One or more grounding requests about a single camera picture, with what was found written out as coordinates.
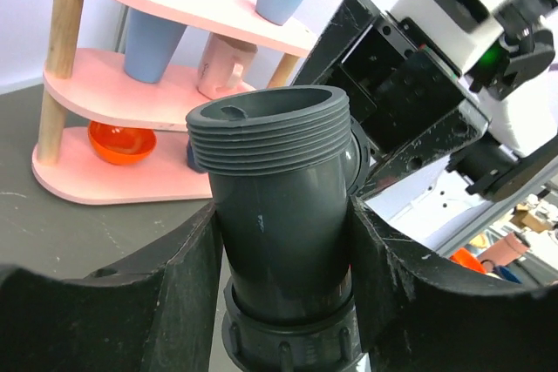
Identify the pink translucent mug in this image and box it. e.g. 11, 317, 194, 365
197, 33, 258, 99

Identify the orange bowl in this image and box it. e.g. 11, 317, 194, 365
87, 121, 157, 166

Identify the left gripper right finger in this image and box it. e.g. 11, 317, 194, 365
349, 198, 557, 371

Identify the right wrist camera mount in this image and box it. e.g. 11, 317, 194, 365
387, 0, 524, 79

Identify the small blue cup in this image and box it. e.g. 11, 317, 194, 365
124, 9, 187, 84

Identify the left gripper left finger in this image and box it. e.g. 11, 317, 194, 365
1, 204, 222, 371

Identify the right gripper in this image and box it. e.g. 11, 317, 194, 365
293, 0, 488, 200

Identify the grey plastic pipe fitting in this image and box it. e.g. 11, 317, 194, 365
186, 85, 363, 371

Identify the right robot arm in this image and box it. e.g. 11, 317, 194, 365
295, 0, 557, 249

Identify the pink three-tier shelf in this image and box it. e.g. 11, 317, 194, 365
32, 0, 316, 205

